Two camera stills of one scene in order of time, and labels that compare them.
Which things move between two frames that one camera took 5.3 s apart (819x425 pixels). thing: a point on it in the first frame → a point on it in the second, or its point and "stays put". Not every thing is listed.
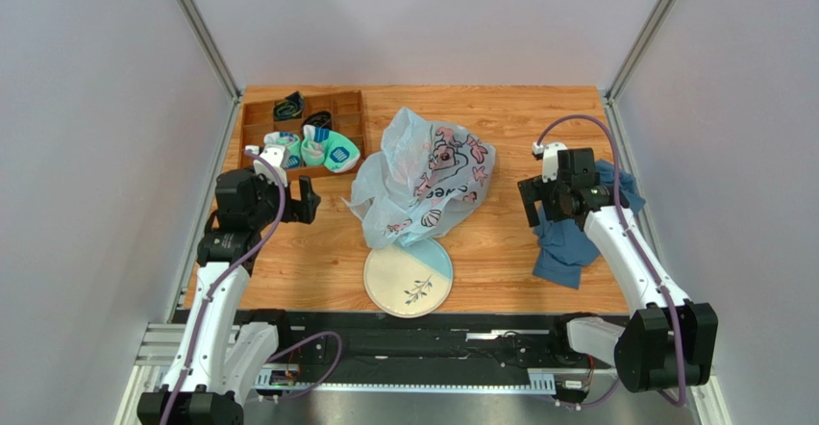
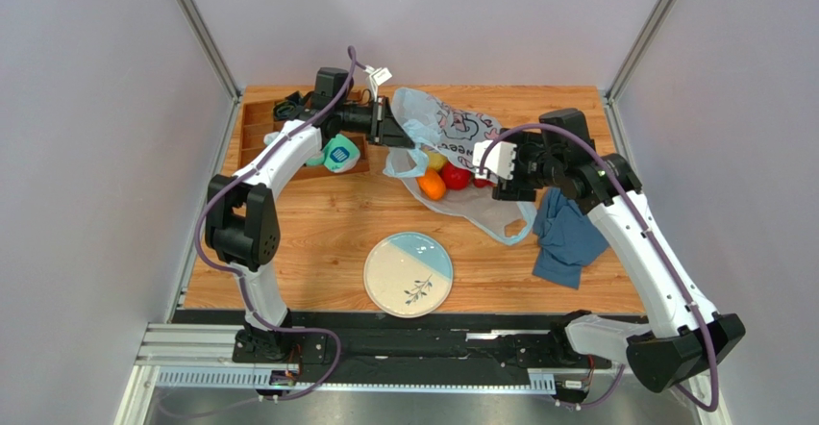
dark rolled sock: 291,107 stays put
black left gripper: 309,201 → 384,128
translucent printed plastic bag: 428,178 → 432,125
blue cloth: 564,249 stays put
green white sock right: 335,150 stays put
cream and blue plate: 409,281 stays put
